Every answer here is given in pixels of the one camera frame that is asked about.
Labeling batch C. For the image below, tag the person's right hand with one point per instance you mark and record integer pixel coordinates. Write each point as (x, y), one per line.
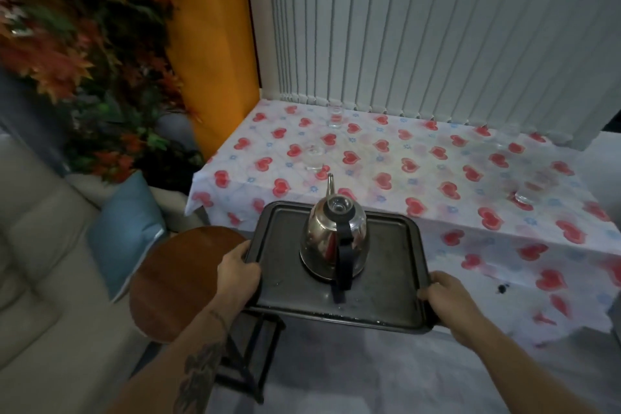
(453, 304)

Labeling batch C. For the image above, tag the person's left hand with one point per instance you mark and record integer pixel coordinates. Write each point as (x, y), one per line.
(239, 275)

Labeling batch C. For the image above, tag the person's right thumb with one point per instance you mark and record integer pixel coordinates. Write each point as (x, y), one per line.
(429, 290)

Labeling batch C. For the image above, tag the person's left thumb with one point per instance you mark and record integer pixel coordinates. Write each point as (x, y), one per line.
(251, 269)

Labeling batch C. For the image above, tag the dark metal tray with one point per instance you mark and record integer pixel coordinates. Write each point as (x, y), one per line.
(339, 273)

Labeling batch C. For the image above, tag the person's right forearm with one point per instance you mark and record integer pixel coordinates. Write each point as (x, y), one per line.
(519, 370)

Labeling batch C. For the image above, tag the person's left forearm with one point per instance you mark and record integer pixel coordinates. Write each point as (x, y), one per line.
(187, 360)

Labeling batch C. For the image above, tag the round wooden stool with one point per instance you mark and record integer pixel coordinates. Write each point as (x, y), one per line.
(189, 282)

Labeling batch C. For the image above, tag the stainless steel kettle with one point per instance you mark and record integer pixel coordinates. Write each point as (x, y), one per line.
(334, 244)

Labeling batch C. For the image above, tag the heart print tablecloth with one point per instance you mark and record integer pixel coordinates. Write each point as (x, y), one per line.
(412, 195)

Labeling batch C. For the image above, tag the light blue cushion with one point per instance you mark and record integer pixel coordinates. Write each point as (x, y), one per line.
(127, 234)

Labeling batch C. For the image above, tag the clear drinking glass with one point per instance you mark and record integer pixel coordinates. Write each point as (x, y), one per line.
(314, 156)
(526, 190)
(334, 116)

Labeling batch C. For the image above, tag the beige sofa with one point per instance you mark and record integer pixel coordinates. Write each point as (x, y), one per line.
(43, 282)

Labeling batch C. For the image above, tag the white vertical blinds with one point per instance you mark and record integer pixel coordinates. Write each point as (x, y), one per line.
(427, 25)

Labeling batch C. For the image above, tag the autumn leaf plant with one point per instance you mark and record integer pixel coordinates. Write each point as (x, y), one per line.
(82, 50)

